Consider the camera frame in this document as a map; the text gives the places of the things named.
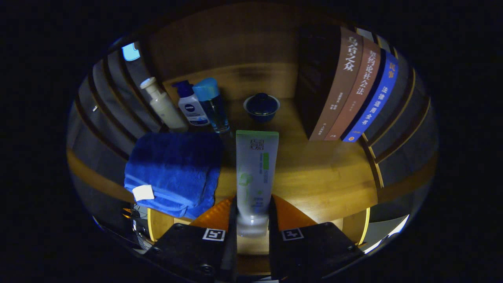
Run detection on white green tube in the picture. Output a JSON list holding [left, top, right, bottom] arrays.
[[235, 130, 280, 238]]

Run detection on wooden drawer with black knob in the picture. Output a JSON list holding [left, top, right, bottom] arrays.
[[147, 207, 371, 276]]

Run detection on teal transparent bottle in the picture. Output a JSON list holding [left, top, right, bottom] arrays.
[[192, 77, 230, 134]]

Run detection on cream pump bottle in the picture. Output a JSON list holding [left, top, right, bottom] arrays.
[[140, 77, 189, 133]]

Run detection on white lotion bottle blue cap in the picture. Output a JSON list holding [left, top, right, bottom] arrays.
[[172, 80, 210, 127]]

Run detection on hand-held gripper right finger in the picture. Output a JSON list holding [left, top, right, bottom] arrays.
[[268, 194, 365, 282]]

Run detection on dark blue lidded teacup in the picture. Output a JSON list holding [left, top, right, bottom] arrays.
[[243, 93, 281, 123]]

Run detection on blue book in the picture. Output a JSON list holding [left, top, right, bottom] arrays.
[[342, 49, 399, 143]]

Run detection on wooden countertop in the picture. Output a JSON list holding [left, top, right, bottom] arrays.
[[147, 63, 380, 244]]

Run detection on wooden cabinet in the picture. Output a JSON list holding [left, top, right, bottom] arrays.
[[66, 8, 439, 252]]

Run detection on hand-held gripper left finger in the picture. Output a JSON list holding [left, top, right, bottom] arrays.
[[145, 196, 239, 283]]

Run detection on folded blue towel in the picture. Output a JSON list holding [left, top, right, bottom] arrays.
[[124, 132, 224, 220]]

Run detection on reddish brown book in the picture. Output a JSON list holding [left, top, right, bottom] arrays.
[[324, 37, 382, 141]]

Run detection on dark brown book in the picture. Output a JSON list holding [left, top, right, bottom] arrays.
[[295, 24, 364, 141]]

